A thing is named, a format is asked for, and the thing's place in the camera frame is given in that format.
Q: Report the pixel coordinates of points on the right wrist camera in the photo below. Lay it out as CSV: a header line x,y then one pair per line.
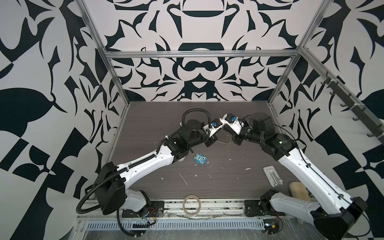
x,y
231,124

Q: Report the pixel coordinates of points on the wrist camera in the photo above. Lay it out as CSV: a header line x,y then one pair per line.
x,y
231,124
213,127

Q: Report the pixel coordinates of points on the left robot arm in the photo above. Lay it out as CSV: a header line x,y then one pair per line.
x,y
112,186

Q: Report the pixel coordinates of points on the clear tape roll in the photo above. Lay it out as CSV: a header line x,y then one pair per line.
x,y
191,205

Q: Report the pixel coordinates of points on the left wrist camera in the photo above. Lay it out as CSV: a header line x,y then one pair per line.
x,y
213,127

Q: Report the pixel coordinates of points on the white door latch plate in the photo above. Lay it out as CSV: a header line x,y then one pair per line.
x,y
272,176

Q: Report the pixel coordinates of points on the white cable duct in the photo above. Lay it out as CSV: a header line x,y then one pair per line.
x,y
205,224

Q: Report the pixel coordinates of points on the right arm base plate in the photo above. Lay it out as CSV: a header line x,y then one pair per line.
x,y
260,208

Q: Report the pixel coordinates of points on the black wall hook rack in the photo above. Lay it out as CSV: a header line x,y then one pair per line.
x,y
351,102

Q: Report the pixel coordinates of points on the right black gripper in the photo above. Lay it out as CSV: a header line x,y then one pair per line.
x,y
236,139

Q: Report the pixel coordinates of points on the blue owl eraser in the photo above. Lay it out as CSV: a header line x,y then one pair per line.
x,y
200,159

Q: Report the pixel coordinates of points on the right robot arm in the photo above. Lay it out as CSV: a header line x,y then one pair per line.
x,y
334,212

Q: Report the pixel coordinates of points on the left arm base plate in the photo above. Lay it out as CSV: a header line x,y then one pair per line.
x,y
149,210

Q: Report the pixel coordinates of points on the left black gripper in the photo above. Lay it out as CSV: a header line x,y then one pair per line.
x,y
210,140

